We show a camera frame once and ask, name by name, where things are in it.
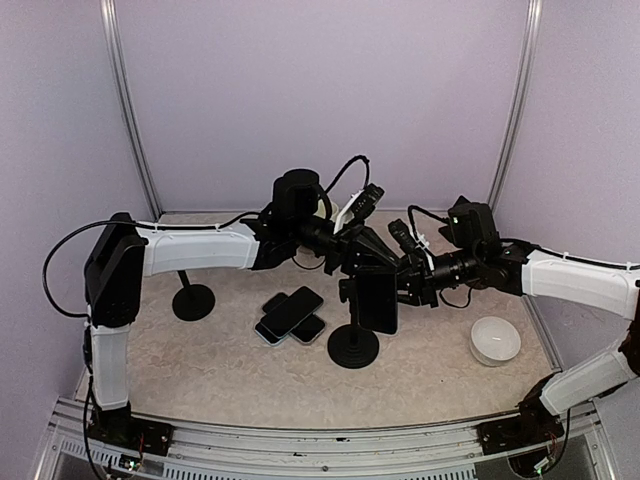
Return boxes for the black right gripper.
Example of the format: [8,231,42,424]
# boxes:
[373,245,482,308]

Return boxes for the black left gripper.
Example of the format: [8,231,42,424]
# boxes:
[292,213,402,274]

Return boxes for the tall black clamp phone stand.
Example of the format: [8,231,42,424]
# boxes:
[327,278,380,370]

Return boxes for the black folding phone stand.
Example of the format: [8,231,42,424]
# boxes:
[438,195,473,248]

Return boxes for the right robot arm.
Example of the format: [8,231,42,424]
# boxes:
[398,198,639,423]

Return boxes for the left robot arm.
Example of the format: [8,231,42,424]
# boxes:
[84,169,399,451]

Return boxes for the black phone crossing stack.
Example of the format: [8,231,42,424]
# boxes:
[260,286,324,338]

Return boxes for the light blue bottom phone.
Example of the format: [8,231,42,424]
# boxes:
[254,322,288,347]

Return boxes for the short black phone stand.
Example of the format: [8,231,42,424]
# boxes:
[172,270,216,322]

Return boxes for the white ceramic mug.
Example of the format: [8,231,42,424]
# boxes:
[315,200,339,221]

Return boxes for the white bowl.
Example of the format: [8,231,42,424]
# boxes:
[469,316,521,367]

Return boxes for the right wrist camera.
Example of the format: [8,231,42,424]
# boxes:
[387,219,435,260]

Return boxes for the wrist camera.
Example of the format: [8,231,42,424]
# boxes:
[333,183,385,234]
[387,219,435,260]

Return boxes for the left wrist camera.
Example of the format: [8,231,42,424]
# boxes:
[333,183,385,234]

